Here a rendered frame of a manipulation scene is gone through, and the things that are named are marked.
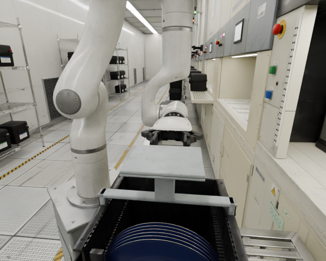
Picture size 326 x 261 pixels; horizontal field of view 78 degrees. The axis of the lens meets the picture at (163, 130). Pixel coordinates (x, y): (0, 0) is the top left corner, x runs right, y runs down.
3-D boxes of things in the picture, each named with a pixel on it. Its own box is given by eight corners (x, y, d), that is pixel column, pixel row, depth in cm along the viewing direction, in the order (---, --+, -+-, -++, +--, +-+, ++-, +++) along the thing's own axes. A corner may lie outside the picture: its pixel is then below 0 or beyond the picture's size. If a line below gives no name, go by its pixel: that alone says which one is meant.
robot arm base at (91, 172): (61, 189, 79) (53, 145, 73) (107, 173, 91) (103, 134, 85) (77, 216, 65) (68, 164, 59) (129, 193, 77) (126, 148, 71)
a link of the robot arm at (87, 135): (64, 154, 66) (51, 78, 59) (85, 134, 84) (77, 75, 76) (101, 154, 66) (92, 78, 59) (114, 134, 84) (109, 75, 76)
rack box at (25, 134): (18, 144, 271) (13, 126, 263) (-2, 144, 272) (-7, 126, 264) (32, 136, 300) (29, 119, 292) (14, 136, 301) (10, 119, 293)
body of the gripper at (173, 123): (190, 135, 61) (191, 150, 51) (157, 134, 62) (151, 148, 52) (192, 111, 59) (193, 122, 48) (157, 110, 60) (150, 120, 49)
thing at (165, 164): (216, 254, 51) (230, 137, 41) (234, 367, 32) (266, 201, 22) (123, 244, 54) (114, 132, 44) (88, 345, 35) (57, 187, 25)
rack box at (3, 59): (-2, 66, 242) (-8, 43, 233) (-24, 66, 244) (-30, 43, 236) (17, 66, 270) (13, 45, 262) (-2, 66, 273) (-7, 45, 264)
